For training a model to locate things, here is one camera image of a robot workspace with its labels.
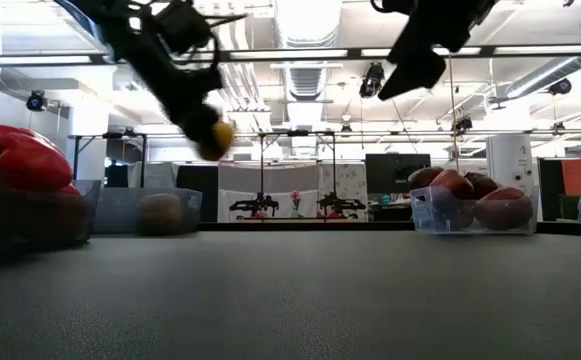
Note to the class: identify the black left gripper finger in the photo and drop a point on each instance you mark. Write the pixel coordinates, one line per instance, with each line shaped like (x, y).
(202, 130)

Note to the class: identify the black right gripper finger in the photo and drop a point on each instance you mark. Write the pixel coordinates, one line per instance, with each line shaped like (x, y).
(415, 72)

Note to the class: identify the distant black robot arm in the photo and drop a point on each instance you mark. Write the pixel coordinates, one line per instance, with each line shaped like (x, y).
(255, 205)
(340, 205)

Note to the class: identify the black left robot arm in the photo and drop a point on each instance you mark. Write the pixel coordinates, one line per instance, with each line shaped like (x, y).
(130, 45)

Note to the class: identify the black cabinet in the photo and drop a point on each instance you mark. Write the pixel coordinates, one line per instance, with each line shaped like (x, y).
(197, 195)

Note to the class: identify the white patterned curtain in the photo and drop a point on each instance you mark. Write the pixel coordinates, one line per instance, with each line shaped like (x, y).
(280, 180)

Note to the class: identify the black monitor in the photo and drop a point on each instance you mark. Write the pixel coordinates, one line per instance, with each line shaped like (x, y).
(395, 172)

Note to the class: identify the pink flowers in vase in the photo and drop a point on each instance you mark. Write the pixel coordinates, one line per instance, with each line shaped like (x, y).
(296, 196)

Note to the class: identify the clear plastic bin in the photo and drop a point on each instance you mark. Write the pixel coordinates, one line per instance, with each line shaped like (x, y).
(120, 212)
(420, 220)
(90, 215)

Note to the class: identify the white cylinder appliance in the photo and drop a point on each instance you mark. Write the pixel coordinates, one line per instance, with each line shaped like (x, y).
(507, 160)

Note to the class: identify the black partition panel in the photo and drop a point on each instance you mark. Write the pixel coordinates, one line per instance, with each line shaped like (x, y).
(550, 190)

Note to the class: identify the black table mat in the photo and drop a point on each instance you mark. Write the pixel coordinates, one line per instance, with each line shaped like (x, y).
(290, 310)

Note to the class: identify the black hanging camera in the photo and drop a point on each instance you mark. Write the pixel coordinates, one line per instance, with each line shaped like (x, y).
(36, 101)
(372, 80)
(560, 86)
(462, 124)

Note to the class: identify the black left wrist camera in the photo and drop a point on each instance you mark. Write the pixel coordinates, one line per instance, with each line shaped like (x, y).
(182, 27)

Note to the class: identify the distant black station frame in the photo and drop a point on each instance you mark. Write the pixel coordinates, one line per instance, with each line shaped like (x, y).
(262, 170)

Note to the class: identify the silver ventilation duct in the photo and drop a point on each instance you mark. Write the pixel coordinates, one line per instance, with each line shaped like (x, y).
(307, 75)

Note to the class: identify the grey ventilation duct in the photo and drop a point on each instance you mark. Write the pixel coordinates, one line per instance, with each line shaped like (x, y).
(540, 80)

